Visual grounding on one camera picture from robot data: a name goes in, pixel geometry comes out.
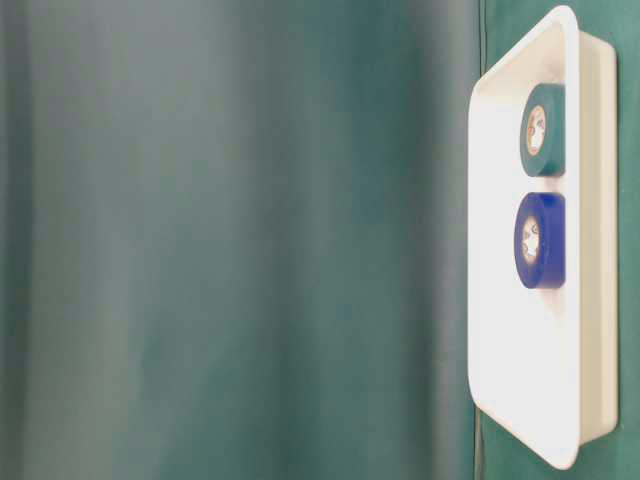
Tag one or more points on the blue electrical tape roll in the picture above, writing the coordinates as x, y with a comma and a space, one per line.
539, 240

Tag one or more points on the green electrical tape roll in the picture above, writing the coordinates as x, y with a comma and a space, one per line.
542, 131

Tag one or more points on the white plastic tray case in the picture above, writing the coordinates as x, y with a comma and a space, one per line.
543, 363

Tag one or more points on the green table cloth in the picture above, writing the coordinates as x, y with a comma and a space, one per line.
233, 239

